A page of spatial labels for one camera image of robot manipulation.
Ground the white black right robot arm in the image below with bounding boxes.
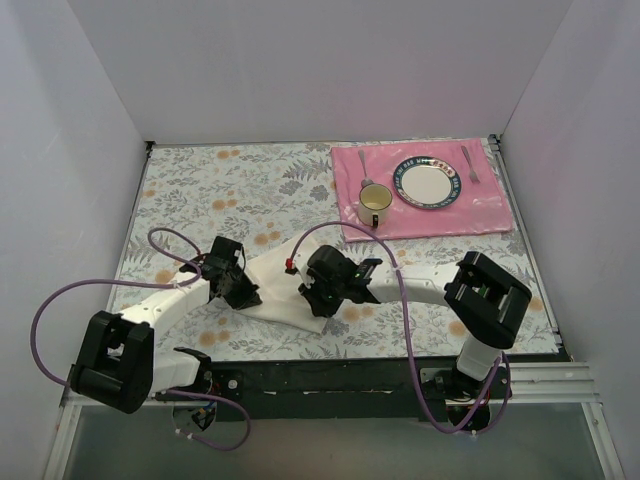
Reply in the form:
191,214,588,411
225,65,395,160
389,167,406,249
286,245,532,398

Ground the cream enamel mug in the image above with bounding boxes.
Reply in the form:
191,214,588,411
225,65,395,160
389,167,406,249
357,183,393,229

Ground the silver fork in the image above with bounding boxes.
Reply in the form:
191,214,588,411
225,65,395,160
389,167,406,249
460,145,480,184

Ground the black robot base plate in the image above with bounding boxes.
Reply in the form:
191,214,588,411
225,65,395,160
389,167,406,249
154,357,514,421

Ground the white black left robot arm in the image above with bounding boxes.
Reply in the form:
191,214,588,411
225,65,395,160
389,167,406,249
69,236,261,414

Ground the white plate blue rim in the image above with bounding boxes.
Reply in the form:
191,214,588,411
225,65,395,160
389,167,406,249
392,156,462,210

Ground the pink placemat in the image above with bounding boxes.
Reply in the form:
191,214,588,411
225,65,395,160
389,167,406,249
331,138,514,240

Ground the aluminium frame rail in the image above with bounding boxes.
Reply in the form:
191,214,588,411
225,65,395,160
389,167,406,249
59,363,601,407

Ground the floral patterned table mat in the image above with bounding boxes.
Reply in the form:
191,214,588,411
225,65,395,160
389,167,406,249
101,141,560,359

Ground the white cloth napkin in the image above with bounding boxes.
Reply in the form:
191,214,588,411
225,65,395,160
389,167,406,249
240,233,327,334

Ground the silver spoon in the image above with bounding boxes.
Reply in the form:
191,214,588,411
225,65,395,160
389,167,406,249
358,149,373,188

